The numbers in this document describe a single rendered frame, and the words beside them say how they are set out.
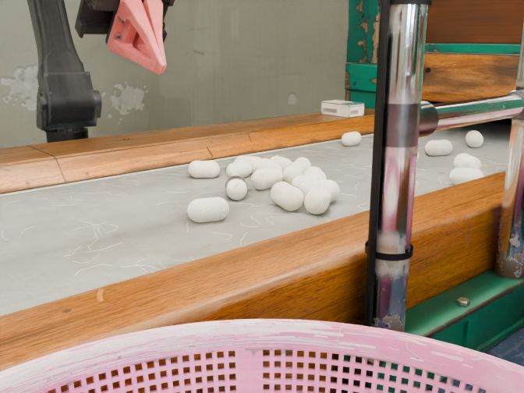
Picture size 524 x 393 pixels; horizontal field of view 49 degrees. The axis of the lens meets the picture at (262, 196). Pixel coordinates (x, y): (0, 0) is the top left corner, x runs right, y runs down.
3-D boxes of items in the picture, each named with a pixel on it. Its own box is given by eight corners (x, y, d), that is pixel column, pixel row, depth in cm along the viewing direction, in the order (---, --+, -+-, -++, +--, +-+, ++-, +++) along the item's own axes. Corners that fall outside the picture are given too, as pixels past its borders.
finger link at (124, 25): (211, 44, 60) (173, -14, 63) (151, 44, 55) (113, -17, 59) (190, 91, 64) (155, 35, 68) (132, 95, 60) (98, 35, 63)
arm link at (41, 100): (100, 90, 87) (90, 87, 91) (40, 93, 82) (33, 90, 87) (104, 131, 88) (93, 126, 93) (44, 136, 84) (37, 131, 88)
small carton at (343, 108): (320, 114, 92) (320, 101, 91) (335, 111, 94) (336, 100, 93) (348, 118, 87) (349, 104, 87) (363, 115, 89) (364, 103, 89)
